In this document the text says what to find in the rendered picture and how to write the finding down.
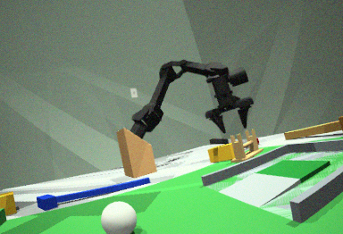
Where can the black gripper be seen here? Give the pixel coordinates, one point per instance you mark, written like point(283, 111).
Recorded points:
point(225, 99)

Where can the white ball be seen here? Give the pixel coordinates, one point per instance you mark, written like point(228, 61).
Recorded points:
point(119, 218)

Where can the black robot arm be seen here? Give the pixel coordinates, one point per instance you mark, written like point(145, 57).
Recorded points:
point(151, 114)

